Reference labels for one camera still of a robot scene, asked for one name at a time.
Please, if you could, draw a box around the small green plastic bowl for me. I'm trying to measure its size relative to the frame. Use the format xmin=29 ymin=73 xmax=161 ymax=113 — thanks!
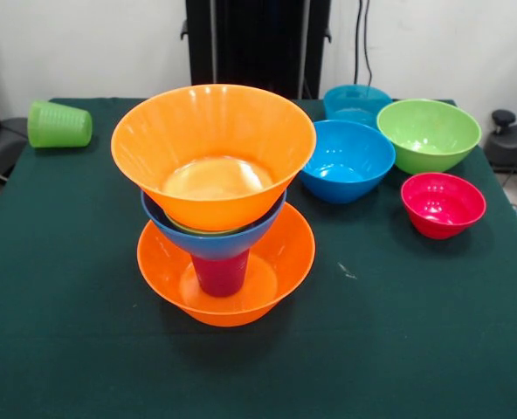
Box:
xmin=166 ymin=213 xmax=251 ymax=237

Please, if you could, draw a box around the blue plastic bowl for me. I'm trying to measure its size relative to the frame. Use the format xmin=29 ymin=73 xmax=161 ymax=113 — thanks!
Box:
xmin=298 ymin=120 xmax=396 ymax=205
xmin=140 ymin=189 xmax=288 ymax=262

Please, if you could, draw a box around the large orange plastic bowl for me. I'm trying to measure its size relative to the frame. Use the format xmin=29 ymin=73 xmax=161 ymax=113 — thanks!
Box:
xmin=111 ymin=84 xmax=318 ymax=232
xmin=136 ymin=203 xmax=317 ymax=328

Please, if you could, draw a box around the purple plastic cup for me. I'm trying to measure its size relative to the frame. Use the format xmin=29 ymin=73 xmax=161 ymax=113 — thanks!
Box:
xmin=190 ymin=251 xmax=251 ymax=299

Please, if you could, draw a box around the green plastic cup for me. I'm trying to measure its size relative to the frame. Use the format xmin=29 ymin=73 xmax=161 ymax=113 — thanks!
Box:
xmin=26 ymin=100 xmax=93 ymax=149

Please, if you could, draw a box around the small translucent blue bowl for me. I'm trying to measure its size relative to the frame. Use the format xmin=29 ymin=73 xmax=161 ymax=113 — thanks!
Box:
xmin=322 ymin=84 xmax=393 ymax=129

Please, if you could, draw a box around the small pink plastic bowl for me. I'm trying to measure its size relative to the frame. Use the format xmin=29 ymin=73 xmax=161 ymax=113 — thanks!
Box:
xmin=400 ymin=172 xmax=487 ymax=241

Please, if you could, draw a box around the large green plastic bowl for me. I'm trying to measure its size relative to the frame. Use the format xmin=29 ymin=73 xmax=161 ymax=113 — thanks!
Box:
xmin=376 ymin=99 xmax=483 ymax=175

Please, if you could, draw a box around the dark green table cloth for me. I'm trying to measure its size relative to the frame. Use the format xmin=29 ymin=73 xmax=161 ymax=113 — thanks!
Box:
xmin=0 ymin=97 xmax=517 ymax=419

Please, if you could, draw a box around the black stand base with knob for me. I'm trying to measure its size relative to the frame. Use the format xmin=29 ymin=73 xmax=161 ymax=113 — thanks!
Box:
xmin=485 ymin=108 xmax=517 ymax=175

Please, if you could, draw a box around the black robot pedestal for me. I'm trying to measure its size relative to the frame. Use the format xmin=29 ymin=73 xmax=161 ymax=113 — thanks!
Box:
xmin=180 ymin=0 xmax=333 ymax=100

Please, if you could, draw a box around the black hanging cable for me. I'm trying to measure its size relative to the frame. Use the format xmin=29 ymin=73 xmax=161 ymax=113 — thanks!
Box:
xmin=356 ymin=0 xmax=374 ymax=88

